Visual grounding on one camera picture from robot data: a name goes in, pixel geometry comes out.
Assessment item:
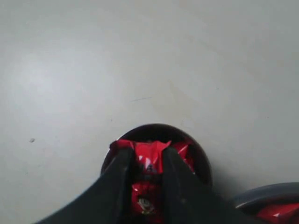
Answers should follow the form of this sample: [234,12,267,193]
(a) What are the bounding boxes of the pile of red candies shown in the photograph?
[235,202,299,224]

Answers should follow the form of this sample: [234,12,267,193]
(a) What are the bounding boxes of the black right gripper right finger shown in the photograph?
[162,147,259,224]

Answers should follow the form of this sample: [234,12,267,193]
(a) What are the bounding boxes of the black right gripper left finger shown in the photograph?
[38,148,134,224]

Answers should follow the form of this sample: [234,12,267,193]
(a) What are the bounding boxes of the red candies in cup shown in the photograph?
[131,145,190,224]

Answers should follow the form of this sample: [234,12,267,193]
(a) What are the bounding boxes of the stainless steel bowl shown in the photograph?
[230,182,299,224]

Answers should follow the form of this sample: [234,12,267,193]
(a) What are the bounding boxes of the stainless steel cup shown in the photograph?
[100,123,213,189]

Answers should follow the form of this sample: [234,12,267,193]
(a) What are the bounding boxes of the red candy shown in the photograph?
[110,140,171,175]

